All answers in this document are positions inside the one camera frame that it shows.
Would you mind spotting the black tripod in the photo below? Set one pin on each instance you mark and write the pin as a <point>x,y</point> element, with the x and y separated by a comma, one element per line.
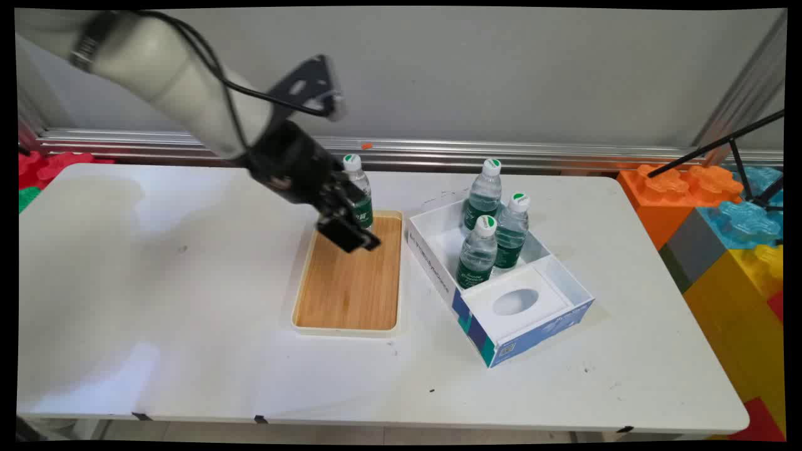
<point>739,166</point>

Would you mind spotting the green label water bottle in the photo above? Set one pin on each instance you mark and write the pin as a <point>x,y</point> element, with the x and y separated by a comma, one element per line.
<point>358,178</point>
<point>514,228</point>
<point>476,257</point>
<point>484,197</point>

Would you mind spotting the horizontal aluminium rail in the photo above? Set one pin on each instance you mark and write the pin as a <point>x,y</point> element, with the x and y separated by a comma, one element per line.
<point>501,155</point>

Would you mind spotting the red giant building block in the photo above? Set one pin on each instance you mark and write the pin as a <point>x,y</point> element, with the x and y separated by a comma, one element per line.
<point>761,423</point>
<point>50,166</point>

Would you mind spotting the wooden tray with cream rim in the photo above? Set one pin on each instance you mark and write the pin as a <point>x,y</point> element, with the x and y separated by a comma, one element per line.
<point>351,282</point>

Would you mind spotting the white and blue cardboard box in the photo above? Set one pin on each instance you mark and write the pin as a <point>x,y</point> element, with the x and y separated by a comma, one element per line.
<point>501,300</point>

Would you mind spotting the slanted aluminium post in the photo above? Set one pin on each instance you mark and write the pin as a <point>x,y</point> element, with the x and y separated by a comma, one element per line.
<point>745,81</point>

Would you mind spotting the yellow giant building block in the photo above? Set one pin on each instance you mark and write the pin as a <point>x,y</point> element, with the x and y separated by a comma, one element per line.
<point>739,326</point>

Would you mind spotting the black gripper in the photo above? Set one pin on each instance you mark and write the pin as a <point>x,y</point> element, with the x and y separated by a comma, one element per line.
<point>291,163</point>

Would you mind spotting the green giant building block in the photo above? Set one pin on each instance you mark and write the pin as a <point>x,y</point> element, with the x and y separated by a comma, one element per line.
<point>28,197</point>

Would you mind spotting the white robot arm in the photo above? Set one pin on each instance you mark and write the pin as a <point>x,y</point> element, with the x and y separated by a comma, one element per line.
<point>156,69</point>

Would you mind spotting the grey giant building block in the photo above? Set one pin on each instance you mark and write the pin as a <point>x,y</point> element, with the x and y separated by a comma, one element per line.
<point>692,250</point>

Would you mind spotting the blue giant building block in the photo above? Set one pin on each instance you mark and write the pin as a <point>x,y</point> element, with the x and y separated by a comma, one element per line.
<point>745,222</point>

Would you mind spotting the orange giant building block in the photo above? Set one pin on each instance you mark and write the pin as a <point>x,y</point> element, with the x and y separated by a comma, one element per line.
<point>664,200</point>

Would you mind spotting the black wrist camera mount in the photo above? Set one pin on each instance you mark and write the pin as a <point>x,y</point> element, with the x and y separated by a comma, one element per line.
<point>310,81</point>

